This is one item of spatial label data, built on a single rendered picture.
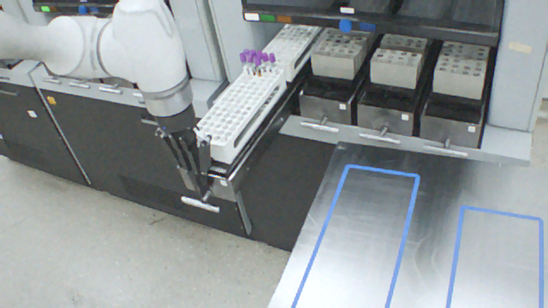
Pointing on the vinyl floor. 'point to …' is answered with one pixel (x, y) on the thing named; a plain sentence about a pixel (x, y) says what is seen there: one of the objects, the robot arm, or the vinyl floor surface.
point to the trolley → (420, 234)
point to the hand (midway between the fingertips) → (199, 180)
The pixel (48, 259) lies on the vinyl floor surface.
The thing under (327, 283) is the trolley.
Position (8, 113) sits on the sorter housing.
